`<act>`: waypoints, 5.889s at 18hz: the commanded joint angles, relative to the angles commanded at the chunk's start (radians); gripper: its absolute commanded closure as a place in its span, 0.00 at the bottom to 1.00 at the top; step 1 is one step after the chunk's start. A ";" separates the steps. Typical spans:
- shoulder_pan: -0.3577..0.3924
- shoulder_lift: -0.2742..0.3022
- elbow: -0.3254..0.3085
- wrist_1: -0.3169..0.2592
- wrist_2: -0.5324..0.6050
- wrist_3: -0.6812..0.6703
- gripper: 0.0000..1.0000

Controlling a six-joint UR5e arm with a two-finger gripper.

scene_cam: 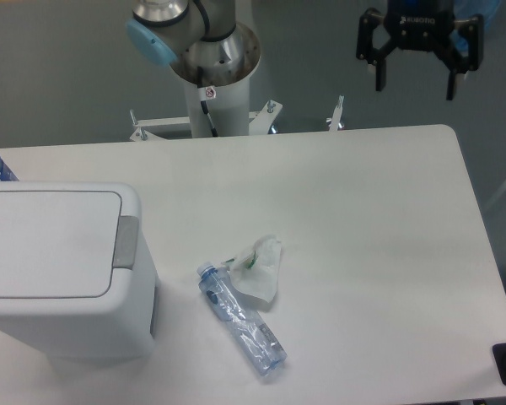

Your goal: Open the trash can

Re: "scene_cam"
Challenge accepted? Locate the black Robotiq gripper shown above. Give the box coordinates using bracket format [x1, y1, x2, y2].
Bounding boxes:
[355, 0, 486, 101]

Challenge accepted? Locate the white trash can body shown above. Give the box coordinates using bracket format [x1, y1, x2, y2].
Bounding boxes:
[0, 181, 160, 359]

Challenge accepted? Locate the white trash can lid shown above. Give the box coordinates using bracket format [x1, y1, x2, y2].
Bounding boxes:
[0, 190, 140, 299]

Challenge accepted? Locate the blue plastic bag behind gripper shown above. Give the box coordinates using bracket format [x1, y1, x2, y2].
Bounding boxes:
[451, 0, 502, 58]

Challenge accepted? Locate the crumpled white plastic bag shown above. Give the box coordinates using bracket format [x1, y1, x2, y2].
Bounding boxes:
[222, 235, 283, 303]

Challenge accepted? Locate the empty clear plastic bottle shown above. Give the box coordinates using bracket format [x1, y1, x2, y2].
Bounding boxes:
[196, 262, 287, 377]

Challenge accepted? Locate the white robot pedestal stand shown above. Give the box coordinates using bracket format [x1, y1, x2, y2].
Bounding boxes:
[128, 24, 346, 143]

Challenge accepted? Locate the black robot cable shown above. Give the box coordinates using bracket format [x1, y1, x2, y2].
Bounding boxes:
[196, 66, 218, 138]

